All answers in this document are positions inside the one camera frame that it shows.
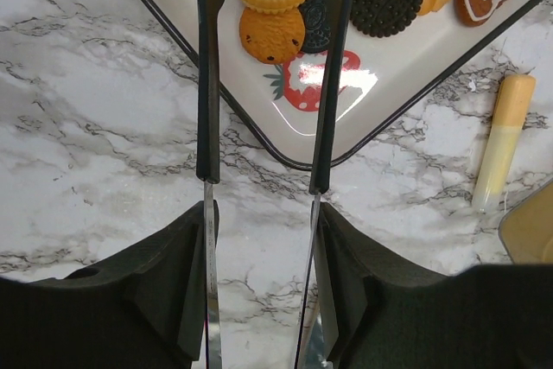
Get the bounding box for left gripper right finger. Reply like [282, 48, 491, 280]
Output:
[317, 203, 552, 368]

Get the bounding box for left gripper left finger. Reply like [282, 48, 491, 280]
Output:
[1, 204, 205, 368]

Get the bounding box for metal tweezers black tips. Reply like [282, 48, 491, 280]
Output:
[196, 0, 353, 368]

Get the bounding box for gold cookie tin box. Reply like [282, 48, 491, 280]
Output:
[499, 181, 553, 264]

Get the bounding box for strawberry pattern white tray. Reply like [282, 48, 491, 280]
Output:
[141, 0, 542, 170]

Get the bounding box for yellow glue stick tube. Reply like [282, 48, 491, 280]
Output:
[472, 74, 536, 212]

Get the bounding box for brown chip cookie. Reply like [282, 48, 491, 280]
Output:
[239, 8, 306, 64]

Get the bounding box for black sandwich cookie bottom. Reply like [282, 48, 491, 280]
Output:
[298, 0, 331, 54]

